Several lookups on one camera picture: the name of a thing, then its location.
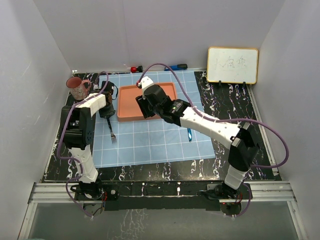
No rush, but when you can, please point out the orange plastic tray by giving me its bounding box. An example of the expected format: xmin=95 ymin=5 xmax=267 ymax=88
xmin=116 ymin=82 xmax=178 ymax=123

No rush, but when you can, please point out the silver metal fork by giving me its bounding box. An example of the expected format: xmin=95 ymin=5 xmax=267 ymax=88
xmin=106 ymin=117 xmax=117 ymax=144

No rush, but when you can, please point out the blue checked tablecloth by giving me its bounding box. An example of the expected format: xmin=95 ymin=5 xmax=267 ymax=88
xmin=92 ymin=70 xmax=216 ymax=169

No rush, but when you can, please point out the pink floral mug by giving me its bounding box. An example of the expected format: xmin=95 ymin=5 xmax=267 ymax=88
xmin=66 ymin=77 xmax=92 ymax=101

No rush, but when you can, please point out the blue patterned knife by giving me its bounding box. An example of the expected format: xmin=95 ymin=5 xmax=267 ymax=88
xmin=187 ymin=128 xmax=193 ymax=142

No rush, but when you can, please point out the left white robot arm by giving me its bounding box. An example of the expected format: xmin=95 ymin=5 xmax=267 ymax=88
xmin=60 ymin=81 xmax=118 ymax=200

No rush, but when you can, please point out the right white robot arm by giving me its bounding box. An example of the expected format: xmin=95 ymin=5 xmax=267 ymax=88
xmin=135 ymin=83 xmax=260 ymax=199

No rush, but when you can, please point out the red capped marker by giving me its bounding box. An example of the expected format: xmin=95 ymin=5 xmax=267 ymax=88
xmin=130 ymin=65 xmax=144 ymax=73

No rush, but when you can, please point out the blue marker pen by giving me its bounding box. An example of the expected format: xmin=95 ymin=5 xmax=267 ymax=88
xmin=164 ymin=63 xmax=188 ymax=72

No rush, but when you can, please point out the small framed whiteboard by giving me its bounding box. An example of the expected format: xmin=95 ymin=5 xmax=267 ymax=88
xmin=206 ymin=46 xmax=259 ymax=85

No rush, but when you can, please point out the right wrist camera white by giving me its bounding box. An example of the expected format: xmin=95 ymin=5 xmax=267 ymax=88
xmin=136 ymin=76 xmax=154 ymax=98

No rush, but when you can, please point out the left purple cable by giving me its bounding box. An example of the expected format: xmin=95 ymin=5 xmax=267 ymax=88
xmin=56 ymin=71 xmax=110 ymax=218

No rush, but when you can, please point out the purple cable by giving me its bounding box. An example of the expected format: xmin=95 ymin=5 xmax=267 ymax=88
xmin=137 ymin=63 xmax=290 ymax=218
xmin=56 ymin=71 xmax=110 ymax=218

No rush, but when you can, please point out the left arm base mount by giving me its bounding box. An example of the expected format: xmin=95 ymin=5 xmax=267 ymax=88
xmin=70 ymin=180 xmax=119 ymax=201

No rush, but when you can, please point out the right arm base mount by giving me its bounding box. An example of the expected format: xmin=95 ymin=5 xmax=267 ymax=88
xmin=196 ymin=183 xmax=253 ymax=200

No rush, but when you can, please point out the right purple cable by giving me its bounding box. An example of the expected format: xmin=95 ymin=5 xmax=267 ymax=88
xmin=137 ymin=63 xmax=290 ymax=218

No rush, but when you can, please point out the aluminium frame rail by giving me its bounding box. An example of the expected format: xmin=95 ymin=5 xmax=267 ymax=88
xmin=28 ymin=181 xmax=296 ymax=204

